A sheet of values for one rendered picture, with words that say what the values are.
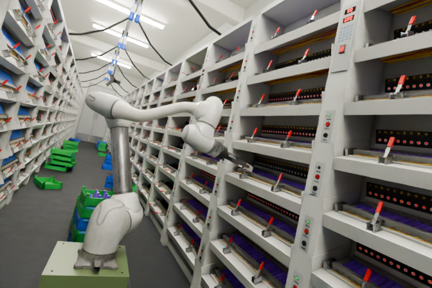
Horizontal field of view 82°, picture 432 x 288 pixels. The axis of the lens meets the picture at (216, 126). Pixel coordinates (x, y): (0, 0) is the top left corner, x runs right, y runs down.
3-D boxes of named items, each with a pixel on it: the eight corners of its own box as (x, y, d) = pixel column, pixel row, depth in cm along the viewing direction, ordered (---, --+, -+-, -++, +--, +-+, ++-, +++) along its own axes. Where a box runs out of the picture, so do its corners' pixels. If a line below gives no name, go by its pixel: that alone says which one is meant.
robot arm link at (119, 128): (102, 240, 127) (123, 229, 149) (132, 236, 126) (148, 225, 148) (95, 96, 140) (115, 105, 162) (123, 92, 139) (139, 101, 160)
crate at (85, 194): (83, 206, 162) (87, 193, 162) (79, 196, 178) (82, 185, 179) (128, 207, 179) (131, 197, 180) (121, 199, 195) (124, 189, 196)
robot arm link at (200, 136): (210, 154, 119) (220, 130, 124) (184, 139, 113) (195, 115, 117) (200, 154, 129) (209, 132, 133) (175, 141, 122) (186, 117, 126)
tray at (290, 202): (301, 216, 95) (301, 191, 95) (224, 180, 149) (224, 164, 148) (336, 207, 104) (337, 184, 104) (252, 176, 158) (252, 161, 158)
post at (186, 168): (162, 245, 205) (213, 39, 220) (159, 240, 213) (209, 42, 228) (184, 246, 213) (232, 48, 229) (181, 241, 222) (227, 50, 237)
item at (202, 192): (209, 208, 155) (209, 186, 155) (179, 185, 209) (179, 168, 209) (237, 203, 165) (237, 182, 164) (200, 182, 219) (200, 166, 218)
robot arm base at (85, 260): (71, 274, 101) (75, 260, 101) (77, 250, 121) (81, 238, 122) (117, 275, 107) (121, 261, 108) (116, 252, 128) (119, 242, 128)
